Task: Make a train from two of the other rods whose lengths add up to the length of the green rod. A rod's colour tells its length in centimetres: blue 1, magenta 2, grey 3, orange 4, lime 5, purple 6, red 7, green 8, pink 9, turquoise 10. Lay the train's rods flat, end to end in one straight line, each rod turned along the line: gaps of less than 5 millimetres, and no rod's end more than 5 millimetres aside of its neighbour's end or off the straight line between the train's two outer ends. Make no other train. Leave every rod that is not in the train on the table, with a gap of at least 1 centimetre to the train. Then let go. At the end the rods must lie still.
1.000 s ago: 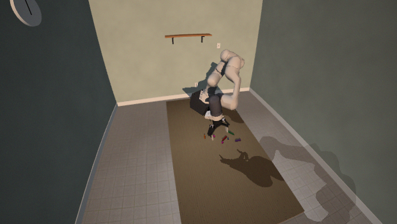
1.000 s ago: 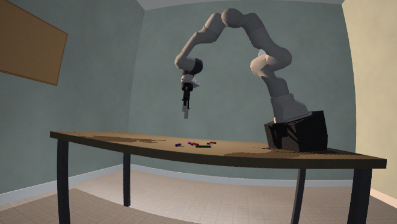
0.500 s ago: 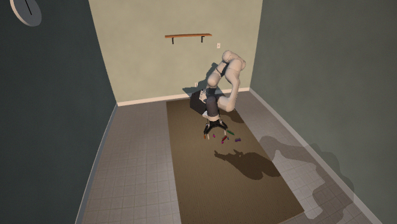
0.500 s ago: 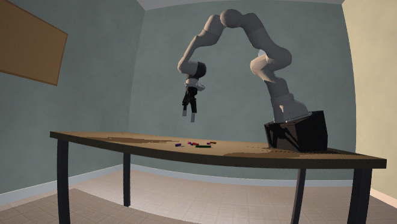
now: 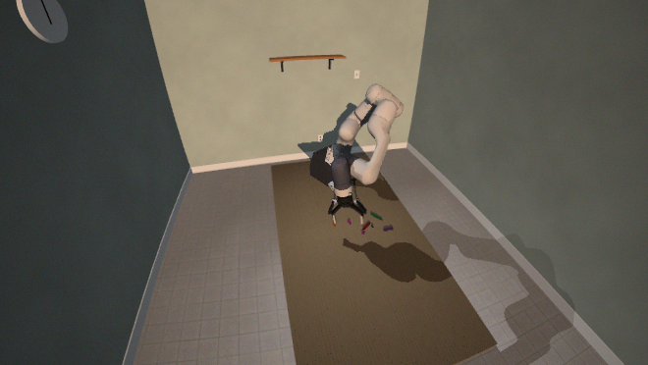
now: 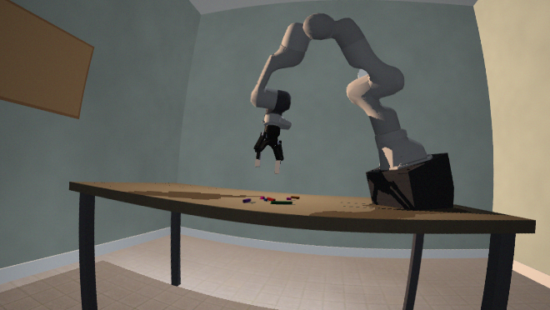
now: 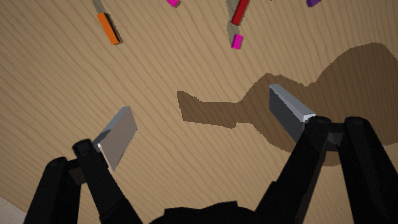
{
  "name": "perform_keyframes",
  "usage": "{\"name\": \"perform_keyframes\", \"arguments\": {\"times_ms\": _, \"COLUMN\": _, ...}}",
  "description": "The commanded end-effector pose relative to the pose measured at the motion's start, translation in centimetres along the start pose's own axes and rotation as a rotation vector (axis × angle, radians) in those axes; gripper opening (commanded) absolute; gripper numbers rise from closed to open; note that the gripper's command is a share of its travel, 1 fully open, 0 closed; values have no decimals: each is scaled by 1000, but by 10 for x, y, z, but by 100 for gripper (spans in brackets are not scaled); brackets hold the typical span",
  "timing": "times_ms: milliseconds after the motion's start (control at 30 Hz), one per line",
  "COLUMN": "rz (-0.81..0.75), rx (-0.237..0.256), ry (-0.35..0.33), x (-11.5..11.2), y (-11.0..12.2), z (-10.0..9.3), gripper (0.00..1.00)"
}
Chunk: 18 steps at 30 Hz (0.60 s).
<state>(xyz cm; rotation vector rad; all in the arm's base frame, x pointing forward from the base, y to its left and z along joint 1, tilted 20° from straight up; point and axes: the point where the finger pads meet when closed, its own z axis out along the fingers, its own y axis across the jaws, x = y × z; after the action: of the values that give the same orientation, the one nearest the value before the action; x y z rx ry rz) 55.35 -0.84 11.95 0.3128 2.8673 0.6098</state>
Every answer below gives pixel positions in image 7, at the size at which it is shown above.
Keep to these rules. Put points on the orange rod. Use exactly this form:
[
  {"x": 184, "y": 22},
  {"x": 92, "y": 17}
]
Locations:
[{"x": 108, "y": 28}]

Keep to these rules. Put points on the purple rod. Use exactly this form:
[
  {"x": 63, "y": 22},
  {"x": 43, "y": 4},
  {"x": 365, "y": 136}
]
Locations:
[{"x": 312, "y": 2}]

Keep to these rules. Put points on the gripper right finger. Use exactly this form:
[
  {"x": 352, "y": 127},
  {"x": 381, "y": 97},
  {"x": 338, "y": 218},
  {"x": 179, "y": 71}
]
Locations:
[{"x": 370, "y": 177}]

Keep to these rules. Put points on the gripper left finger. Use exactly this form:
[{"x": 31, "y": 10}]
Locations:
[{"x": 57, "y": 198}]

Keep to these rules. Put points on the red rod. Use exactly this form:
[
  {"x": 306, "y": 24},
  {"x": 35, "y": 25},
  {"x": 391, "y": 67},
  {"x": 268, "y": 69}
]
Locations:
[{"x": 239, "y": 11}]

